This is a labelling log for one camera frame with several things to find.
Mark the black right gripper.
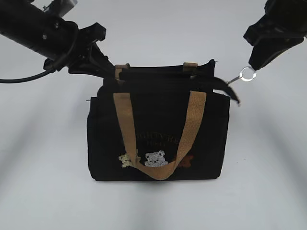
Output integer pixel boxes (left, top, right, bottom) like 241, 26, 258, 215
243, 9, 305, 71

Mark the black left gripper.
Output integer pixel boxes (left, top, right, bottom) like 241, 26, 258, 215
43, 23, 126, 84

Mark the silver zipper pull with ring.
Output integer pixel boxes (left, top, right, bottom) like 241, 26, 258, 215
227, 66, 257, 85

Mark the black canvas tote bag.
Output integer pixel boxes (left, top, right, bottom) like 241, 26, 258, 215
87, 60, 239, 181

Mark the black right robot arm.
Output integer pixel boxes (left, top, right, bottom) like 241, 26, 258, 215
243, 0, 307, 70

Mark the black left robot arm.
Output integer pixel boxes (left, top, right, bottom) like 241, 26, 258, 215
0, 0, 120, 84

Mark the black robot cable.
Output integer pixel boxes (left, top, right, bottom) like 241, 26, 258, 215
0, 33, 80, 84

